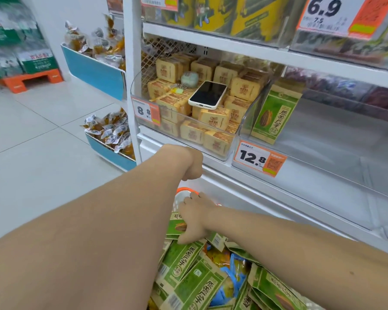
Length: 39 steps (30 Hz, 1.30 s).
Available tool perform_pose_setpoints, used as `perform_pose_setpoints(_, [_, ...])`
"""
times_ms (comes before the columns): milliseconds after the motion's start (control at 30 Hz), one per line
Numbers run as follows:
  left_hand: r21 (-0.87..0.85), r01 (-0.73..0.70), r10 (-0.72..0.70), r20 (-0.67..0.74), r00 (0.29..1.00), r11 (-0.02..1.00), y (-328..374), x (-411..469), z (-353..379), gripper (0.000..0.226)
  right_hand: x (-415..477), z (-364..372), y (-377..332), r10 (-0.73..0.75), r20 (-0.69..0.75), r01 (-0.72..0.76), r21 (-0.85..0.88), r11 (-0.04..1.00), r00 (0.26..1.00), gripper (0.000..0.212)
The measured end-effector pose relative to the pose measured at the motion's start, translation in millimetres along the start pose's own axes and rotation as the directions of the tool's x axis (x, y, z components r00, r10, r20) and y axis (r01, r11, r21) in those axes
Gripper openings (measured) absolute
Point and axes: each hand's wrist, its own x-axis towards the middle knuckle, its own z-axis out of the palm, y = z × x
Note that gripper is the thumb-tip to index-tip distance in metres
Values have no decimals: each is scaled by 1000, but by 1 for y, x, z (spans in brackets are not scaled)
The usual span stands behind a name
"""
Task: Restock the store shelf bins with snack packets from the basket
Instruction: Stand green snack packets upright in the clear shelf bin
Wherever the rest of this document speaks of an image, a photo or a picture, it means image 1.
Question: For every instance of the green seed packet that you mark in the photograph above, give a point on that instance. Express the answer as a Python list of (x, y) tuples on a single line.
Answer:
[(274, 116), (174, 226)]

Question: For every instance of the person's right hand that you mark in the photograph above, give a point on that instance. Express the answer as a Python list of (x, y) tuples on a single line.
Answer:
[(197, 216)]

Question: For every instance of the yellow snack box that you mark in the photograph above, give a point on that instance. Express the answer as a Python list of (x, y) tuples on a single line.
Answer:
[(213, 12), (262, 16), (181, 11)]

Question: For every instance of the pale green pouch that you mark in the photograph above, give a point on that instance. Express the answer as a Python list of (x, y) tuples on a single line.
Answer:
[(189, 79)]

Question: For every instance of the yellow snack packet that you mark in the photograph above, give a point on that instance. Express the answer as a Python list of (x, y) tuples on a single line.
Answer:
[(218, 256)]

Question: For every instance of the blue display bin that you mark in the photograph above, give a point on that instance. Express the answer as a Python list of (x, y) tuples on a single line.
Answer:
[(110, 154), (93, 74)]

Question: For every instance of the person's right forearm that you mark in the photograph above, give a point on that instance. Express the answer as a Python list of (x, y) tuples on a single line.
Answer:
[(310, 255)]

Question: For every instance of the person's right thumb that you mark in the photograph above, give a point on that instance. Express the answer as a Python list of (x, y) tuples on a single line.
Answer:
[(185, 238)]

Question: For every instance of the large orange white price tag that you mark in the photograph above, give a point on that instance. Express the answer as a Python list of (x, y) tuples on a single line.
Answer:
[(326, 12)]

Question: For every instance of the brown snack packet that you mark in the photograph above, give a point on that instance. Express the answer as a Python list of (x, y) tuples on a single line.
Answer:
[(114, 3)]

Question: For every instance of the white shelf unit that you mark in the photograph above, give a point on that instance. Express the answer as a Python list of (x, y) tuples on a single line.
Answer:
[(213, 40)]

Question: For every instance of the person's left forearm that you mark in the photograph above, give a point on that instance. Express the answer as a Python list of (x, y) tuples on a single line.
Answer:
[(100, 238)]

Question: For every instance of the blue snack packet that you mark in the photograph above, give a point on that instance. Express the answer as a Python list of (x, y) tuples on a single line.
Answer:
[(232, 274)]

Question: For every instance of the stack of green white bags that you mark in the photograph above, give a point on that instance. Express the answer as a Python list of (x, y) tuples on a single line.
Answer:
[(16, 38)]

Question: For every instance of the white smartphone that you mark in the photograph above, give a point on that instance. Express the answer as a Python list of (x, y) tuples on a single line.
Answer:
[(208, 93)]

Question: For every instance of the stack of tan snack packs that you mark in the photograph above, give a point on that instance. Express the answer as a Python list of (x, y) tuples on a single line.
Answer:
[(242, 88)]

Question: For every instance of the row of dark snack packets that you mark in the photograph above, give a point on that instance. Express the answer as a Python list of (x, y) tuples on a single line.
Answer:
[(342, 50)]

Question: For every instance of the pile of green seed bags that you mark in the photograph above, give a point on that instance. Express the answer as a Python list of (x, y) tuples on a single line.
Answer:
[(181, 264)]

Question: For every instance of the yellow key tag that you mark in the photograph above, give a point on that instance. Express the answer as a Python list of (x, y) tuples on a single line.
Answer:
[(177, 90)]

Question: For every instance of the person's left hand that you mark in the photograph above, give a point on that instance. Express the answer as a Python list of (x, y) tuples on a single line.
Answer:
[(189, 161)]

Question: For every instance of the orange plastic pallet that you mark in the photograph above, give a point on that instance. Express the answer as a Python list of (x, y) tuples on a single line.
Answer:
[(19, 80)]

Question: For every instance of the wide orange white price tag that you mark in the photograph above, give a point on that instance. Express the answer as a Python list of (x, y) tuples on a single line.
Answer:
[(252, 156)]

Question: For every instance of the large clear plastic shelf bin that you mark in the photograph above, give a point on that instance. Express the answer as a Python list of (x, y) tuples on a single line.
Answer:
[(326, 177)]

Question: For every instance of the row of purple snack packets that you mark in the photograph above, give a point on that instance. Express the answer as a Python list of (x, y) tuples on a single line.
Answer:
[(342, 87)]

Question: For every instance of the pile of clear wrapped snacks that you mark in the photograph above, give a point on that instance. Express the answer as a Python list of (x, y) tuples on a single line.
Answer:
[(100, 45), (111, 132)]

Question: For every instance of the person's left fingers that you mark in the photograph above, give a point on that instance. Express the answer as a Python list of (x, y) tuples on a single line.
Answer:
[(195, 174)]

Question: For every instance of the small orange white price tag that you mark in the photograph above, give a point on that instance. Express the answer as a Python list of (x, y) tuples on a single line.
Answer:
[(142, 111)]

